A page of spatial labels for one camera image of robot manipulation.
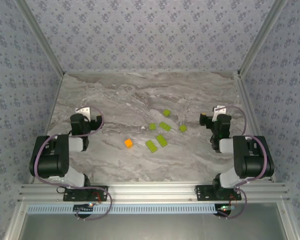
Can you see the small green lego brick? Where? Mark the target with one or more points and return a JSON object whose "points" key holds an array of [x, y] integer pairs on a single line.
{"points": [[152, 126], [183, 128], [167, 112]]}

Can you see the orange lego brick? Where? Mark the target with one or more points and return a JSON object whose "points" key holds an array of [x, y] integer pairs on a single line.
{"points": [[128, 143]]}

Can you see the long green lego brick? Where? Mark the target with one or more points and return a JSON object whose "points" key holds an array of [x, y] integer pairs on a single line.
{"points": [[165, 126], [151, 146], [161, 140]]}

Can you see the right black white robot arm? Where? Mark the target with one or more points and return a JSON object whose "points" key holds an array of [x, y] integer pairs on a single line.
{"points": [[247, 160]]}

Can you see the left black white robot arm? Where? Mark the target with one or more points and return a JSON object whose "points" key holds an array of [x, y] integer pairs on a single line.
{"points": [[50, 160]]}

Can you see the aluminium base beam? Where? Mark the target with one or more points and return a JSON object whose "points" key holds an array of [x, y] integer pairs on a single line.
{"points": [[152, 191]]}

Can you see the grey metal sheet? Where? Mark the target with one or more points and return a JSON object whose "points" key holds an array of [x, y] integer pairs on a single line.
{"points": [[152, 227]]}

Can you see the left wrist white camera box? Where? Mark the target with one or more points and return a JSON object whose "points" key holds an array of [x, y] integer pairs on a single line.
{"points": [[83, 111]]}

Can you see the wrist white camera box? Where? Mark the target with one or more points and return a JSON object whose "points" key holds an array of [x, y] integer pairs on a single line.
{"points": [[220, 110], [83, 111]]}

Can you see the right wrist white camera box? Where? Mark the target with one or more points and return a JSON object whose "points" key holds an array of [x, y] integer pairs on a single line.
{"points": [[220, 110]]}

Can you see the wide aluminium side rail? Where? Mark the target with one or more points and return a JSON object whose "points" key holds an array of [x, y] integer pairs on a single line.
{"points": [[246, 100]]}

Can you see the narrow aluminium side rail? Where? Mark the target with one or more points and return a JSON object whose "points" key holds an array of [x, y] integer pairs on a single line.
{"points": [[59, 87]]}

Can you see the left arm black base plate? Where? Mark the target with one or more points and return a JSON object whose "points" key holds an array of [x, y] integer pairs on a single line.
{"points": [[104, 190]]}

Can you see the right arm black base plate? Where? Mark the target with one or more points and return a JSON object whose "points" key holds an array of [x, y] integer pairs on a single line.
{"points": [[202, 193]]}

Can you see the aluminium frame post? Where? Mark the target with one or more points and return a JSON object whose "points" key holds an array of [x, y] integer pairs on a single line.
{"points": [[261, 37], [43, 37]]}

